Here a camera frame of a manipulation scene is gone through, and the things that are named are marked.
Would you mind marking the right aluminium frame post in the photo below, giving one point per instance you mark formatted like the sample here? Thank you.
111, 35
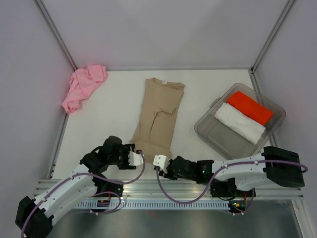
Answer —
273, 33

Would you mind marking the beige t shirt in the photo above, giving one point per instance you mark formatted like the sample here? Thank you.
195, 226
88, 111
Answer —
155, 129

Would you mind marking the pink crumpled t shirt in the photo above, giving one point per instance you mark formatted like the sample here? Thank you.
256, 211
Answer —
83, 82

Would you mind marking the aluminium front rail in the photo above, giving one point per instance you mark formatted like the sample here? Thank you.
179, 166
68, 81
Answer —
182, 189

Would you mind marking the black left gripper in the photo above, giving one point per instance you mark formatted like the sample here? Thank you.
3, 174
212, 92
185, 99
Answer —
126, 148

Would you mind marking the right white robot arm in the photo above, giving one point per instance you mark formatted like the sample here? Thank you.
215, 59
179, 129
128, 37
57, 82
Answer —
274, 164

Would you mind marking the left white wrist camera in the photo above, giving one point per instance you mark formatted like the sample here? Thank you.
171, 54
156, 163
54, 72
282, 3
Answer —
135, 159

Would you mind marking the white t shirt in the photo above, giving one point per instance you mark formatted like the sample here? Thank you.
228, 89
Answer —
239, 123

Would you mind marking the clear grey plastic bin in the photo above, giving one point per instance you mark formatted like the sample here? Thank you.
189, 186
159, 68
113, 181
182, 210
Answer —
225, 141

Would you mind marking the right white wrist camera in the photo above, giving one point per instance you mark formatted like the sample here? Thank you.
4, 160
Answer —
161, 163

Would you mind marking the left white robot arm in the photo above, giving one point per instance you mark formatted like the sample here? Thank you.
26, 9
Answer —
37, 216

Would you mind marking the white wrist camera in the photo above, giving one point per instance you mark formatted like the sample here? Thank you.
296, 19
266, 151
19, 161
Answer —
135, 159
161, 163

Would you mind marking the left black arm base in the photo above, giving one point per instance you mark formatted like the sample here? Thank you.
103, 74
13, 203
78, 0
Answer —
104, 186

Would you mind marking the rolled orange t shirt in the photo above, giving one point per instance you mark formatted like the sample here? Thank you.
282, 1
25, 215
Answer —
250, 108

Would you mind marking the white slotted cable duct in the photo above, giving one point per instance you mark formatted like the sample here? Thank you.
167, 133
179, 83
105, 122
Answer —
153, 205

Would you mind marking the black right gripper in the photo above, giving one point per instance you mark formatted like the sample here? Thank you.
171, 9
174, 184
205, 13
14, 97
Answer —
168, 174

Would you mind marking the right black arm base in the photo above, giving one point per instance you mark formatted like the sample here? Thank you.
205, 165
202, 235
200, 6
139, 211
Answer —
227, 190

